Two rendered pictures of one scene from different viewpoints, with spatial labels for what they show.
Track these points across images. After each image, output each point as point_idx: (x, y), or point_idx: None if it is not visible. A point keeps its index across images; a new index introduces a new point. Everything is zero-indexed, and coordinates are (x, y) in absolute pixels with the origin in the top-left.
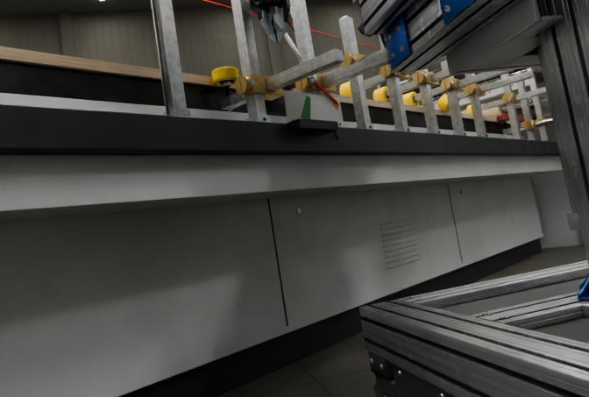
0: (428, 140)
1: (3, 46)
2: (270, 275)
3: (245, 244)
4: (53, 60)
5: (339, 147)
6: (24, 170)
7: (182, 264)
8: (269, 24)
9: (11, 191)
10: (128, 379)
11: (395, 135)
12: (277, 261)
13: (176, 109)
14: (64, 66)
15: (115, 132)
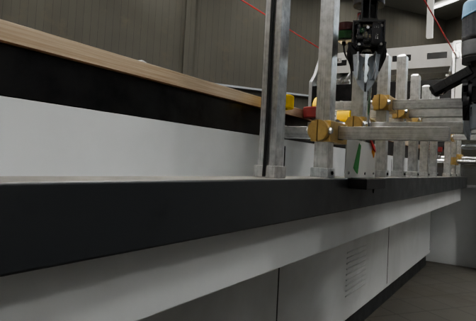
0: (414, 185)
1: (83, 44)
2: (270, 317)
3: (257, 286)
4: (132, 68)
5: (372, 200)
6: (130, 267)
7: (206, 317)
8: (360, 67)
9: (113, 302)
10: None
11: (401, 182)
12: (277, 301)
13: (277, 166)
14: (142, 76)
15: (233, 209)
